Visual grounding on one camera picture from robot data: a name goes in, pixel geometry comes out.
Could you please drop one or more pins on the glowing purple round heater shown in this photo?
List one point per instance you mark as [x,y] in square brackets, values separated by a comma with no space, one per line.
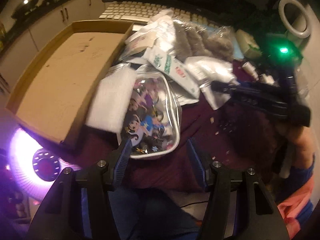
[33,167]

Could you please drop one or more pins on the white gauze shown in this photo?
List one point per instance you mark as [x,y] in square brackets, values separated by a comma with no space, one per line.
[204,70]

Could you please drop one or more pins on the person's right hand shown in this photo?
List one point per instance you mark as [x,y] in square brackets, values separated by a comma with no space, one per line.
[302,140]

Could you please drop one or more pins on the shallow cardboard box tray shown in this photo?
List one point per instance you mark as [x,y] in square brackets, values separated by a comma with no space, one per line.
[52,96]

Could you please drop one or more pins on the white green wipes packet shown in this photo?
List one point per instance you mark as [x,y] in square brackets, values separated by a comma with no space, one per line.
[173,68]

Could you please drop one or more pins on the white ring light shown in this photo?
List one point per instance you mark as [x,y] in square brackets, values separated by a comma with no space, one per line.
[298,12]

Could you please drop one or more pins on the grey fur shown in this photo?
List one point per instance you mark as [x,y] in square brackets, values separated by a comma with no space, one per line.
[195,40]

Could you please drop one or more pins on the white computer keyboard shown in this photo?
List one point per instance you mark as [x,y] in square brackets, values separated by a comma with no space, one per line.
[141,13]

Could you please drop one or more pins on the clear anime print pouch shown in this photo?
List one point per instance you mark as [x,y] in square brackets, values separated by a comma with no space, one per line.
[152,120]

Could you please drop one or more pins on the white folded paper packet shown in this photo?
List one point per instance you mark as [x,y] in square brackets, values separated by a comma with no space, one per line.
[159,31]

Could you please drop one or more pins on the black wok on stove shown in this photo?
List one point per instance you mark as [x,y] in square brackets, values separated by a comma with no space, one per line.
[24,8]

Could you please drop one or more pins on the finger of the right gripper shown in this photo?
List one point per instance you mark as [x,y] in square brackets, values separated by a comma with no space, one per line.
[228,88]

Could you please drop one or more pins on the white foam sheet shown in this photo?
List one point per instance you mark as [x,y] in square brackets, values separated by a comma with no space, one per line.
[111,100]

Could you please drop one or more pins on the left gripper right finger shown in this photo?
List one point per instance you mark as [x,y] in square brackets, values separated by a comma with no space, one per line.
[200,162]

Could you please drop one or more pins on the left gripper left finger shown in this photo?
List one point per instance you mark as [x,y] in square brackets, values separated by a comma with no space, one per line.
[117,164]

